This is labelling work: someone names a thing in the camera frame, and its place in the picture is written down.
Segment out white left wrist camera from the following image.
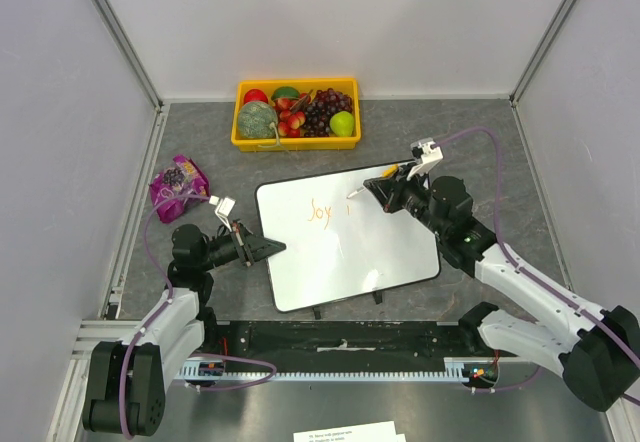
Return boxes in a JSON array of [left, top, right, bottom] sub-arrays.
[[208, 195, 236, 231]]

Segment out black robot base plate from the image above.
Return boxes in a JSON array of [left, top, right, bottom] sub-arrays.
[[197, 321, 494, 374]]

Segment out yellow plastic fruit tray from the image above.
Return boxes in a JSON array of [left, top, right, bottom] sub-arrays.
[[231, 77, 362, 152]]

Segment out red lychee cluster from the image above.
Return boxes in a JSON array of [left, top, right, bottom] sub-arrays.
[[274, 98, 306, 138]]

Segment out white marker pen orange tip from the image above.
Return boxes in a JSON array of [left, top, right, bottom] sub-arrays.
[[346, 162, 400, 199]]

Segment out white paper sheet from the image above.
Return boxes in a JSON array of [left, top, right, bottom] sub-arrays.
[[293, 421, 406, 442]]

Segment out green striped melon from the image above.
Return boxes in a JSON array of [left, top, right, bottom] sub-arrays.
[[237, 101, 278, 139]]

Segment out white whiteboard black frame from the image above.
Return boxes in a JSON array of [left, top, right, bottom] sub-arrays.
[[255, 164, 441, 312]]

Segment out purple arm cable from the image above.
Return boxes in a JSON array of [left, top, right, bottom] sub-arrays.
[[119, 189, 277, 437], [434, 126, 640, 406]]

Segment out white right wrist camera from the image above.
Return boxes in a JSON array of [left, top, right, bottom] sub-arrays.
[[407, 138, 443, 180]]

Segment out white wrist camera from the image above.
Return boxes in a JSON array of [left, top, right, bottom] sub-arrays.
[[407, 138, 443, 180], [208, 195, 236, 231]]

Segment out purple snack bag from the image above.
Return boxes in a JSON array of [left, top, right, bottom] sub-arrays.
[[149, 154, 210, 224]]

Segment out dark red grape bunch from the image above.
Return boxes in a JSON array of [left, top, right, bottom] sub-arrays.
[[302, 88, 354, 137]]

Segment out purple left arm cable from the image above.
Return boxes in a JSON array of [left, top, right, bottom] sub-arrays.
[[119, 189, 277, 437]]

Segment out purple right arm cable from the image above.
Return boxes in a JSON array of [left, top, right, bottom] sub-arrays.
[[434, 126, 640, 406]]

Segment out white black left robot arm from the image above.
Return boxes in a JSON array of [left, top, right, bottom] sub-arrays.
[[82, 221, 286, 439]]

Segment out green red mango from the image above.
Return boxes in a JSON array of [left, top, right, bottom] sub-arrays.
[[271, 86, 300, 101]]

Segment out green pear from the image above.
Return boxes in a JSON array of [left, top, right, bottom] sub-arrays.
[[329, 111, 355, 137]]

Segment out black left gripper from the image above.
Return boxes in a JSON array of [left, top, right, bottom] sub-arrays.
[[198, 219, 284, 271]]

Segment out red apple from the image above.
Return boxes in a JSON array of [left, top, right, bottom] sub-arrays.
[[243, 88, 269, 104]]

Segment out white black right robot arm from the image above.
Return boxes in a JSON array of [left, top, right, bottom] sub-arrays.
[[364, 164, 639, 412]]

